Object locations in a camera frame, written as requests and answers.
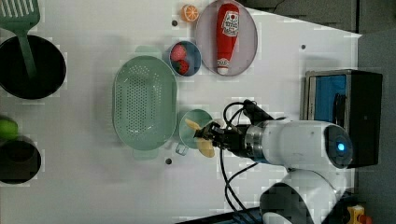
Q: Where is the black cup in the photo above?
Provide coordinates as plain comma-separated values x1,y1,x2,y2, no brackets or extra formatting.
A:
0,137,42,185

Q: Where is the red plush ketchup bottle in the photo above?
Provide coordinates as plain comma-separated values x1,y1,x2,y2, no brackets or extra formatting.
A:
216,3,240,75

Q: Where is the black pot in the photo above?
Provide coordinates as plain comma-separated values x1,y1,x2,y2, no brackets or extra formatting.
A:
0,35,66,100

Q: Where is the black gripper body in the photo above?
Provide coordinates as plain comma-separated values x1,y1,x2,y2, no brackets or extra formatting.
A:
213,125,248,154

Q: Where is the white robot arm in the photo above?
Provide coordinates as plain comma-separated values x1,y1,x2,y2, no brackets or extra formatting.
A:
193,119,354,224

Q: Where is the green plush fruit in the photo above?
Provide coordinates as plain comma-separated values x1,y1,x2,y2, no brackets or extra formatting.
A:
0,119,19,140

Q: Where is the green perforated colander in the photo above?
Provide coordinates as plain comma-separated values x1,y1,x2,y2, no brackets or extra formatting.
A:
112,46,177,161

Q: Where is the blue bowl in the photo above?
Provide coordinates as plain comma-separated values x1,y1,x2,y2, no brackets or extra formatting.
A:
167,41,202,77

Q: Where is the green mug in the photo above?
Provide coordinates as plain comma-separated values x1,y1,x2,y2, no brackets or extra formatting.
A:
176,109,212,156

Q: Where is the black toaster oven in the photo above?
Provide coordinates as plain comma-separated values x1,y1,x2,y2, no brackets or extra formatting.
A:
302,69,383,168

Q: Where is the plush orange slice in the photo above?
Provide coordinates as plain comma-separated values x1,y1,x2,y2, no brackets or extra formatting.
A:
180,5,199,22

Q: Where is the pink round plate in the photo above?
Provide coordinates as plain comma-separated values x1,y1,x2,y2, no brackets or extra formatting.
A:
195,0,258,76

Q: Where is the red plush strawberry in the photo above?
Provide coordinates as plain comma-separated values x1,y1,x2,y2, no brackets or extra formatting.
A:
175,60,190,75
170,44,187,62

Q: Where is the green slotted spatula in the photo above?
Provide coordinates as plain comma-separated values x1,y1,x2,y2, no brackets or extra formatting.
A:
0,0,40,78

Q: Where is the yellow plush peeled banana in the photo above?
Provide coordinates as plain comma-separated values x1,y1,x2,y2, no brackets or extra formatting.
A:
184,119,215,158

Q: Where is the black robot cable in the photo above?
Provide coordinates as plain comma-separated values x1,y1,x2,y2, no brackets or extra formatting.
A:
219,100,265,224

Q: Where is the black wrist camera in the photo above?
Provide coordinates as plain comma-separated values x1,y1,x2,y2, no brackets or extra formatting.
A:
243,100,274,125

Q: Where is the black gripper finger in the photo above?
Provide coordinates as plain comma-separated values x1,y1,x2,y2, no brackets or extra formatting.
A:
212,141,224,149
194,121,220,138

